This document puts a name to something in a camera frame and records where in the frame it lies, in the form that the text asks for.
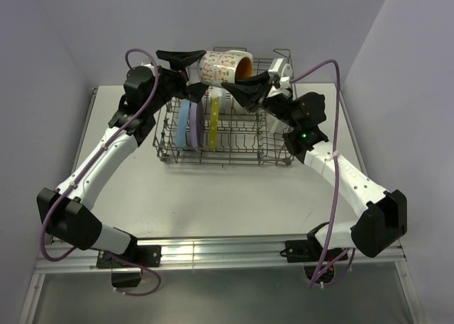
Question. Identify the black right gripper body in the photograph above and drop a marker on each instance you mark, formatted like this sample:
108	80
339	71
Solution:
279	105

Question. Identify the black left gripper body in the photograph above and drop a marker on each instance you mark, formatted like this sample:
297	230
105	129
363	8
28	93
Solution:
172	84

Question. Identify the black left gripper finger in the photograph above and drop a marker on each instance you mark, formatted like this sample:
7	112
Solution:
195	92
179	61

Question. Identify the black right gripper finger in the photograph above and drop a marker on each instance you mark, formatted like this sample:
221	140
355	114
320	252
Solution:
251	101
250	85

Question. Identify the lilac plastic plate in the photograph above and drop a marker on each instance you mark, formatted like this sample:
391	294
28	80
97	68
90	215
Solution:
196	125

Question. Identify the blue plastic plate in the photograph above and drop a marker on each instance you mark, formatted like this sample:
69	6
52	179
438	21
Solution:
182	125

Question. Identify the cream white mug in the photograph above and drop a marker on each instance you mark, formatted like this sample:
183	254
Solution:
275	127

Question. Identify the white bowl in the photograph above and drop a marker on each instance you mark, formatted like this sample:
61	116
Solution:
236	107
220	94

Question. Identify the floral mug orange inside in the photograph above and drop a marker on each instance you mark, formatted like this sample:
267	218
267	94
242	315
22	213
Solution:
215	68

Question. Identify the green polka-dot plate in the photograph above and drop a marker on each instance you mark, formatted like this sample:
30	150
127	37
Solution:
213	125

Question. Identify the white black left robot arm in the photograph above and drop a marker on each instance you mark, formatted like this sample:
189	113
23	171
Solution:
65	211

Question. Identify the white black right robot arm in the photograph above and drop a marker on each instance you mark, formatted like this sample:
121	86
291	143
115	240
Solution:
382	215

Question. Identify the grey wire dish rack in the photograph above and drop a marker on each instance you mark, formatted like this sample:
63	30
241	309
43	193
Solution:
241	138

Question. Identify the aluminium frame rail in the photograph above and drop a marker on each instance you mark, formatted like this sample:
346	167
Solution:
208	253

